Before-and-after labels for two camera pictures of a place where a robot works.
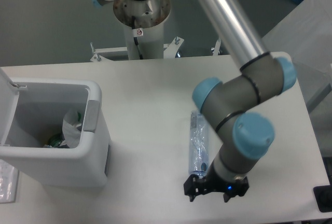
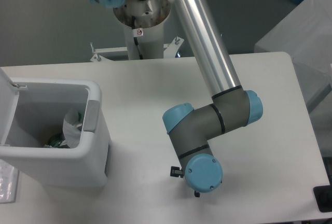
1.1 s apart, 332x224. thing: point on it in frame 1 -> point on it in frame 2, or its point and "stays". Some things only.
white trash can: x=31 y=112 stays
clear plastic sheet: x=9 y=180 stays
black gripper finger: x=194 y=185 -> x=175 y=171
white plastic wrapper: x=71 y=133 stays
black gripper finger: x=237 y=187 -> x=196 y=194
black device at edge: x=323 y=195 stays
